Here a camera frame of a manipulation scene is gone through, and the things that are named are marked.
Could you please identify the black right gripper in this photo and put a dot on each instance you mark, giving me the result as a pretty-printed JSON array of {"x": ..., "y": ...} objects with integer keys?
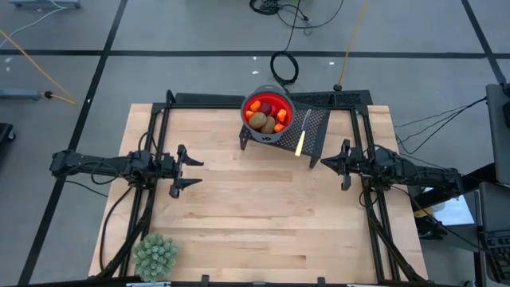
[{"x": 358, "y": 165}]

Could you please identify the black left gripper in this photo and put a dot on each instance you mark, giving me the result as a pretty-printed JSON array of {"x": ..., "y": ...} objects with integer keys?
[{"x": 177, "y": 169}]

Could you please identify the red collapsible colander grey rim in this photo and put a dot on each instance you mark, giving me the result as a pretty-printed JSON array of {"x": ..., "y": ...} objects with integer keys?
[{"x": 265, "y": 137}]

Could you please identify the brown kiwi fruit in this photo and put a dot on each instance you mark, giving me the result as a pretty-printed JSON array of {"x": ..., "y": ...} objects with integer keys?
[
  {"x": 257, "y": 120},
  {"x": 270, "y": 125}
]

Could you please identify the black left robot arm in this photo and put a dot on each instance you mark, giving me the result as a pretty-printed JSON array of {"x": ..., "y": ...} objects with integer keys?
[{"x": 107, "y": 165}]

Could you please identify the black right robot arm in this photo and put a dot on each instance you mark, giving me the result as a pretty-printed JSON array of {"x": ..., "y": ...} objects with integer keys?
[{"x": 422, "y": 173}]

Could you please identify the black perforated metal stand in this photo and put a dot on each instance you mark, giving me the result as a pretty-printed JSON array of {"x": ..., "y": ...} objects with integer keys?
[{"x": 312, "y": 127}]

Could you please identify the black perforated panel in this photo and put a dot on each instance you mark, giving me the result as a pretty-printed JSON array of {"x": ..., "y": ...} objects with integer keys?
[{"x": 346, "y": 97}]

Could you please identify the black flat panel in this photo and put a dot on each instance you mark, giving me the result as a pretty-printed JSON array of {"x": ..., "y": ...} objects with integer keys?
[{"x": 207, "y": 98}]

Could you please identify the green artificial plant in pot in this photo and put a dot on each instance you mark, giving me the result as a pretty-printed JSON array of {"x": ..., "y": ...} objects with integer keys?
[{"x": 155, "y": 257}]

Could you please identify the black table clamp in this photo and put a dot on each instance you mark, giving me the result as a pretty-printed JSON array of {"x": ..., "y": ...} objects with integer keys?
[
  {"x": 205, "y": 280},
  {"x": 320, "y": 281}
]

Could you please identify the bright white panel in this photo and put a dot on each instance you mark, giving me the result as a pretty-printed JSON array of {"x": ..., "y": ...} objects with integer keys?
[{"x": 454, "y": 213}]

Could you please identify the grey monitor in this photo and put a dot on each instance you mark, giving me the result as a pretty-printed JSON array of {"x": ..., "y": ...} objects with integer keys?
[{"x": 498, "y": 135}]

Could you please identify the dark grey laptop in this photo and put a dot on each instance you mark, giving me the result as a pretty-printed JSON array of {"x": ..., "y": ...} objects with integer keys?
[{"x": 496, "y": 223}]

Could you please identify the grey floor base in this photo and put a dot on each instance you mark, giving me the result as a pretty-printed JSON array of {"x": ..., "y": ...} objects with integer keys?
[
  {"x": 20, "y": 94},
  {"x": 44, "y": 4}
]

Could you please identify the black equipment base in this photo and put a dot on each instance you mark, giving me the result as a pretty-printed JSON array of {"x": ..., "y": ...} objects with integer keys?
[{"x": 6, "y": 131}]

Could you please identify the black aluminium rig frame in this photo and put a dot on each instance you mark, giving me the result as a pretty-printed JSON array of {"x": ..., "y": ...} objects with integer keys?
[{"x": 199, "y": 106}]

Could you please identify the silver metal bracket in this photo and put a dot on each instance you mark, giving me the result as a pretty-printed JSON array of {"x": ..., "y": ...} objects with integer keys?
[
  {"x": 360, "y": 285},
  {"x": 147, "y": 284}
]

